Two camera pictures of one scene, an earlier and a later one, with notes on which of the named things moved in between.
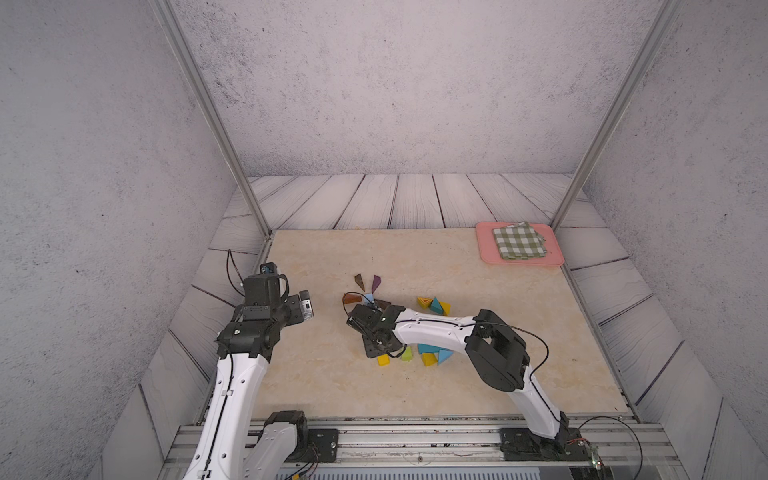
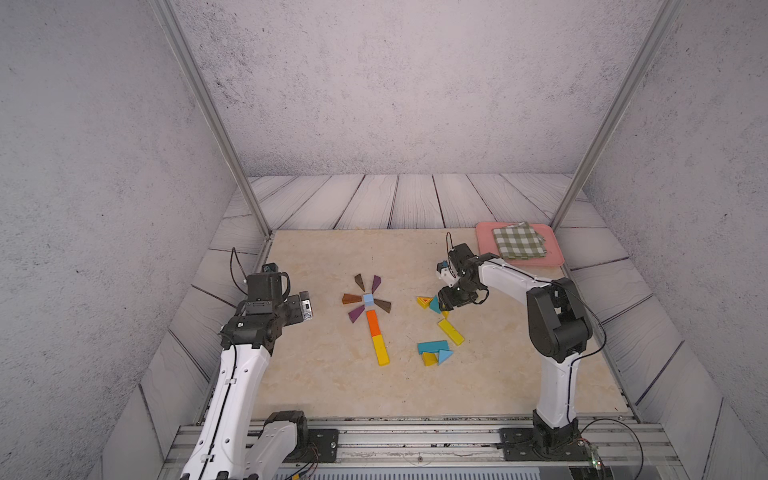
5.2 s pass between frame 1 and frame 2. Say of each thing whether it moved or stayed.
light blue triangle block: stayed
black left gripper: stayed
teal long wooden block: stayed
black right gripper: moved
